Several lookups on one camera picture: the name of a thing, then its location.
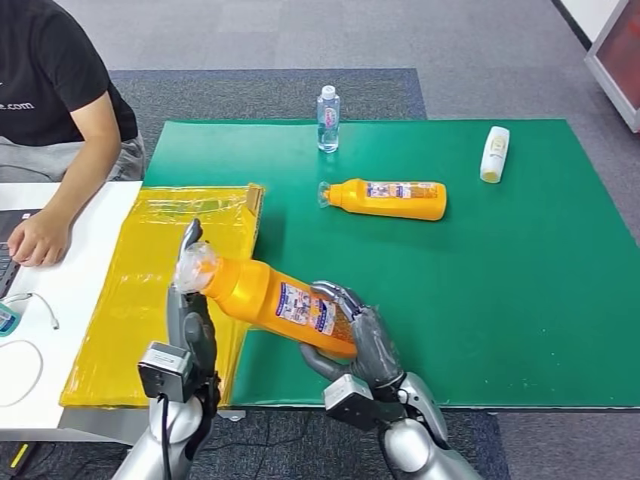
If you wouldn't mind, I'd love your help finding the seated person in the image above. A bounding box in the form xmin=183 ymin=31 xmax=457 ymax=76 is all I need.
xmin=0 ymin=0 xmax=147 ymax=270

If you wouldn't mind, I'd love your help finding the yellow wrapped cardboard sheet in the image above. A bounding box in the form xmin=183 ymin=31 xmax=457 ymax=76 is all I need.
xmin=59 ymin=183 xmax=266 ymax=409

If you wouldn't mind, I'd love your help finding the dark laptop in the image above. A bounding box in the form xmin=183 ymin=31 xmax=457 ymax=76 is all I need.
xmin=0 ymin=208 xmax=42 ymax=301

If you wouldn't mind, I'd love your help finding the white looped cable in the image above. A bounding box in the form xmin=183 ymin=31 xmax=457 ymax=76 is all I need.
xmin=0 ymin=339 xmax=45 ymax=409

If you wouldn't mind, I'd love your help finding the person's left hand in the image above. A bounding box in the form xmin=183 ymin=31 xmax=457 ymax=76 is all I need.
xmin=7 ymin=210 xmax=71 ymax=269

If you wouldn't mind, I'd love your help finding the white framed display cabinet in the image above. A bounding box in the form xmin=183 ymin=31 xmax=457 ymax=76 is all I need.
xmin=583 ymin=0 xmax=640 ymax=134

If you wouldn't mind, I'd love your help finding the green table mat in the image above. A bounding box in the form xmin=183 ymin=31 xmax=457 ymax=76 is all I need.
xmin=142 ymin=119 xmax=640 ymax=409

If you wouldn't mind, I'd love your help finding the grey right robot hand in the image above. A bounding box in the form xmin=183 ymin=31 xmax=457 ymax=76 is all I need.
xmin=300 ymin=280 xmax=406 ymax=393

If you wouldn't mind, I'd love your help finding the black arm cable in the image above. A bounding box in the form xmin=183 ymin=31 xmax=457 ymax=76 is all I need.
xmin=158 ymin=394 xmax=174 ymax=480

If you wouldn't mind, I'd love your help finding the white plastic bottle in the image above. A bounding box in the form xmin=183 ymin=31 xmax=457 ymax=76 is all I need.
xmin=479 ymin=125 xmax=511 ymax=185

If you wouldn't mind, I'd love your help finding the white cable with plug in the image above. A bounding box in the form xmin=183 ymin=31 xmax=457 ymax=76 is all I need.
xmin=2 ymin=291 xmax=60 ymax=331

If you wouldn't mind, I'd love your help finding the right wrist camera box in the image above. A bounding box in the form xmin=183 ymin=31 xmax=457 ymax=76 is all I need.
xmin=324 ymin=374 xmax=381 ymax=432

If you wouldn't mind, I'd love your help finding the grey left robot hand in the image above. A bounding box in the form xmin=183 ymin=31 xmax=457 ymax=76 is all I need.
xmin=166 ymin=218 xmax=221 ymax=399

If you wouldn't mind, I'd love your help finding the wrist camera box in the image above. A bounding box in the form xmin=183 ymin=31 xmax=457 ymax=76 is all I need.
xmin=137 ymin=341 xmax=196 ymax=404
xmin=324 ymin=374 xmax=381 ymax=432

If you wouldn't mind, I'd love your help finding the orange detergent bottle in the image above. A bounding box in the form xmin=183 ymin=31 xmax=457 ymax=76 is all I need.
xmin=173 ymin=241 xmax=358 ymax=361
xmin=318 ymin=177 xmax=448 ymax=223

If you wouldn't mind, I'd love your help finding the small teal device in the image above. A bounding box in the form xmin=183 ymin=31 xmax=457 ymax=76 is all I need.
xmin=0 ymin=302 xmax=22 ymax=338

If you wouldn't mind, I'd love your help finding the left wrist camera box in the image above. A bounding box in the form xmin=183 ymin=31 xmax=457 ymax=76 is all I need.
xmin=137 ymin=341 xmax=196 ymax=404

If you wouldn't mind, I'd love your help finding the white desk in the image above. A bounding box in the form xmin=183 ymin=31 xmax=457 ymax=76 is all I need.
xmin=0 ymin=180 xmax=146 ymax=444

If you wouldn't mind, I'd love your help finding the clear water bottle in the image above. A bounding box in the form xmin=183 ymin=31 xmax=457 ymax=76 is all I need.
xmin=316 ymin=84 xmax=341 ymax=155

